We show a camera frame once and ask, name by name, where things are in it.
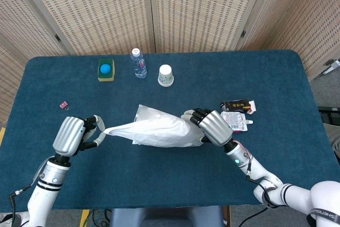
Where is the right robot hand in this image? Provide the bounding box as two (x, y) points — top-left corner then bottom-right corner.
(181, 108), (234, 147)

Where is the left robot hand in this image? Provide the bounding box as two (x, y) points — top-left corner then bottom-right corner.
(52, 114), (106, 158)

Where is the white plastic bag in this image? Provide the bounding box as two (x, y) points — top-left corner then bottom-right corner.
(103, 119), (203, 148)

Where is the translucent zip plastic bag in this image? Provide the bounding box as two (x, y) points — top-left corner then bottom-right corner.
(132, 104), (206, 148)

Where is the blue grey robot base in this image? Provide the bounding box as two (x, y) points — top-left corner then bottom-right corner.
(110, 207), (224, 227)

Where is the spouted drink pouch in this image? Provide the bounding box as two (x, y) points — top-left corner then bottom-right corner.
(220, 111), (253, 132)

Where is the black snack packet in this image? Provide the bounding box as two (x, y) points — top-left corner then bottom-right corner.
(219, 99), (257, 115)

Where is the yellow green sponge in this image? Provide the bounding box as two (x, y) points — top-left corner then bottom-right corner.
(97, 58), (116, 82)

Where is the upturned white paper cup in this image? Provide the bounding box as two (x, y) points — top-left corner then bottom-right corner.
(157, 64), (175, 87)

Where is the blue tablecloth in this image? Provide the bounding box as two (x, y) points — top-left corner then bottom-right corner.
(0, 49), (340, 212)

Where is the clear plastic water bottle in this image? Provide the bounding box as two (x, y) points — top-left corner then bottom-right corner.
(130, 48), (148, 79)

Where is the black equipment case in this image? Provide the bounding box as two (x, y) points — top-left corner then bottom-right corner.
(317, 106), (340, 127)

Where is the woven folding screen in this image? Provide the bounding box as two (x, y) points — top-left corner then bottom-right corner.
(0, 0), (340, 129)

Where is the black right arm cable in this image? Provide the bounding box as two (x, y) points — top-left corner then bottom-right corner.
(245, 162), (281, 209)

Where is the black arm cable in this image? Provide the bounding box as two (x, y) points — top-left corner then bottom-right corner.
(245, 162), (281, 209)
(8, 183), (33, 227)

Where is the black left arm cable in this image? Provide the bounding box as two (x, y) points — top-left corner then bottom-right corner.
(8, 183), (33, 227)

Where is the floor cable bundle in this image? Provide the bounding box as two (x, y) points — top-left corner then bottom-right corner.
(89, 208), (112, 227)

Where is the white bracket object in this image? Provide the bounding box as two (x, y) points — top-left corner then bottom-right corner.
(322, 58), (340, 75)

